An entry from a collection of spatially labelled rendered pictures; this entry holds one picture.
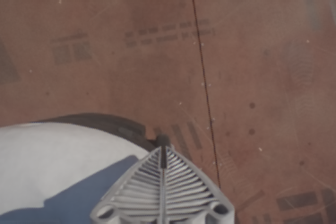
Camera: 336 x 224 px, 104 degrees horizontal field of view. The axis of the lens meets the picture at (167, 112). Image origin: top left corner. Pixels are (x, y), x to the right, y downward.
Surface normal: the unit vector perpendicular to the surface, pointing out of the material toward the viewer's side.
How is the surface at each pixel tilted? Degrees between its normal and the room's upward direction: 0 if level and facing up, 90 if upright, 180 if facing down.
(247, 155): 0
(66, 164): 45
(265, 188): 0
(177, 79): 0
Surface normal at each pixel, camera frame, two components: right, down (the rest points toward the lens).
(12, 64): 0.03, 0.11
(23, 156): 0.14, -0.62
